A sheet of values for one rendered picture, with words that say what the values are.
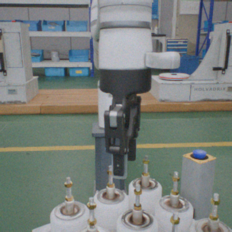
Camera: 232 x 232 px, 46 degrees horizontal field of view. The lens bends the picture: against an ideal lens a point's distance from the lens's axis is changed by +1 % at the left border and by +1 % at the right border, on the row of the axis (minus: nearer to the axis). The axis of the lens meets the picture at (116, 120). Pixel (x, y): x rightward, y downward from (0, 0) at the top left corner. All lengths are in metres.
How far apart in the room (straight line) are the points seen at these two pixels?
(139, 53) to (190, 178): 0.58
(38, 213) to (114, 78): 0.89
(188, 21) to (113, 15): 6.66
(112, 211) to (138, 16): 0.51
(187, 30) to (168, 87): 4.41
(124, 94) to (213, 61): 2.62
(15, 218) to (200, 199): 0.69
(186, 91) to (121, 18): 2.39
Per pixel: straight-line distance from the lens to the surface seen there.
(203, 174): 0.87
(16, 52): 2.72
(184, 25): 6.98
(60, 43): 8.98
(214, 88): 2.82
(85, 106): 2.56
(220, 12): 9.71
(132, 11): 0.37
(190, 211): 0.74
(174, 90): 2.70
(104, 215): 0.75
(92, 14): 0.69
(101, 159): 1.15
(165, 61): 0.34
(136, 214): 0.67
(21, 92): 2.70
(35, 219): 1.16
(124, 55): 0.36
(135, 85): 0.37
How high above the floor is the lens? 0.66
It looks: 16 degrees down
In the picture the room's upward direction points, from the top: straight up
